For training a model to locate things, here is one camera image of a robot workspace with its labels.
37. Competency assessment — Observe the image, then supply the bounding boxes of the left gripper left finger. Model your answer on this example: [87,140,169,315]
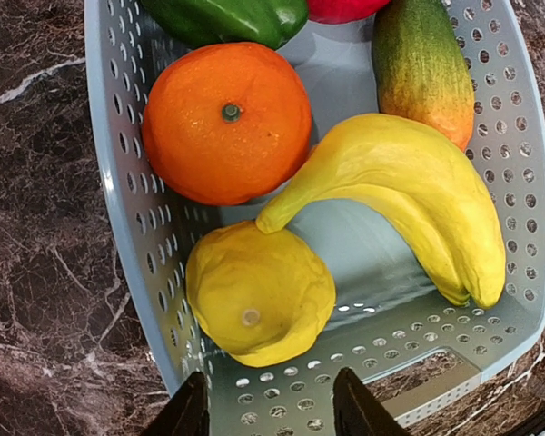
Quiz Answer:
[140,372,210,436]

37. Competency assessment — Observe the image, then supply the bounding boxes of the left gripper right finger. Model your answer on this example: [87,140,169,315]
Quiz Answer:
[332,367,411,436]

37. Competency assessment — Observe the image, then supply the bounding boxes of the blue perforated plastic basket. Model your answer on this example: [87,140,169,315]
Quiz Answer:
[84,1,545,435]

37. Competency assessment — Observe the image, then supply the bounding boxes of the yellow toy pear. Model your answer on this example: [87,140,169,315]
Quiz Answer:
[185,221,337,368]

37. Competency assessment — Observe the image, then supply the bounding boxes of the yellow toy banana bunch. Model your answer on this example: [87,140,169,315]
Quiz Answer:
[256,114,506,309]

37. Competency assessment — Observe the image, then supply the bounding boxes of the orange toy orange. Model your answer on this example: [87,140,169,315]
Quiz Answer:
[141,43,312,206]

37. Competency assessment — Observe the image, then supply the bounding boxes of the green toy mango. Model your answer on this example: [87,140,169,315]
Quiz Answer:
[372,1,475,151]

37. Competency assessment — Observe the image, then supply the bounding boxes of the green toy bell pepper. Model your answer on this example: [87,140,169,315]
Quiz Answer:
[142,0,309,50]

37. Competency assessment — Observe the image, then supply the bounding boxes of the red toy apple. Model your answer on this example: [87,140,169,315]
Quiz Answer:
[307,0,390,25]

